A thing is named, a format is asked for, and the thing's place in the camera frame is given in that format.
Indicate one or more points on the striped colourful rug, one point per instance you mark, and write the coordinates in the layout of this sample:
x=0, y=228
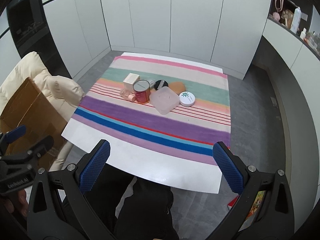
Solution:
x=175, y=108

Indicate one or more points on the translucent pink square lid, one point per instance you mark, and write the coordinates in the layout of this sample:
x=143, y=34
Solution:
x=164, y=100

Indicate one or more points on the white spray bottle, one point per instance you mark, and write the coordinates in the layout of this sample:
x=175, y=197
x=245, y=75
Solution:
x=296, y=20

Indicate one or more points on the white low table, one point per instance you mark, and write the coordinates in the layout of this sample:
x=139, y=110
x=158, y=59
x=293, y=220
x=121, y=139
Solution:
x=160, y=168

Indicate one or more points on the white round compact case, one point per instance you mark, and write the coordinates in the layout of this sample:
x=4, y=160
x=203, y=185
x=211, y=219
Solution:
x=187, y=99

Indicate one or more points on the black wall panel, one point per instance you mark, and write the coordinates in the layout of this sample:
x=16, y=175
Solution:
x=30, y=32

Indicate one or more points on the colourful book on floor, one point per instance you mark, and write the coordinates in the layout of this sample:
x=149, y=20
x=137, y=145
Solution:
x=257, y=202

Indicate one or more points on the tan makeup sponge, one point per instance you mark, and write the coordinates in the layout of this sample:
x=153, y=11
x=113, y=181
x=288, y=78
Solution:
x=177, y=87

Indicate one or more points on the red metal tin can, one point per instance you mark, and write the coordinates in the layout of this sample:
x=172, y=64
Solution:
x=142, y=91

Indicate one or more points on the brown cardboard box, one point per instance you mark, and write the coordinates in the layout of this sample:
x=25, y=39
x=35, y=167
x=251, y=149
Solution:
x=28, y=106

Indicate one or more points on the cream padded armchair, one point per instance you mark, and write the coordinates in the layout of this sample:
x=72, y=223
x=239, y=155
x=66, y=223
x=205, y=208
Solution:
x=63, y=93

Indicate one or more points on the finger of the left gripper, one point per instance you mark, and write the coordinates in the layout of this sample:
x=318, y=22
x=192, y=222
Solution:
x=15, y=134
x=38, y=150

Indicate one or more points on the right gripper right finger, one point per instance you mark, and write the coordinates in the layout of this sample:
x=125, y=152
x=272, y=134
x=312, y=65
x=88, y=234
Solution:
x=242, y=182

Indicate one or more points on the white small carton box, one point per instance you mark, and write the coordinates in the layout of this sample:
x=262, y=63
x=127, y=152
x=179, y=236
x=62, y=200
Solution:
x=130, y=80

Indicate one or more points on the person left hand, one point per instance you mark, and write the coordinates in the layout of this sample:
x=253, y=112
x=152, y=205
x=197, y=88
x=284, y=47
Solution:
x=17, y=201

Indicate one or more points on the plush toy on shelf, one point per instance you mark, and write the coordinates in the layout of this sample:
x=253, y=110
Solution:
x=285, y=18

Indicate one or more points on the black round powder puff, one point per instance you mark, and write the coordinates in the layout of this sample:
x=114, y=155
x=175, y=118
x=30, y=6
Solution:
x=160, y=84

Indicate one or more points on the small pink glass bottle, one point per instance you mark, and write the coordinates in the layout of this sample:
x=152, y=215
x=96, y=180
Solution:
x=127, y=95

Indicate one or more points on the clear plastic wrapper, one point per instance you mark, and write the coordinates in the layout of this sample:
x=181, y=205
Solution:
x=151, y=83

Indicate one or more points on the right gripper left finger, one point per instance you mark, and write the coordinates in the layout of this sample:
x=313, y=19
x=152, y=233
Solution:
x=80, y=180

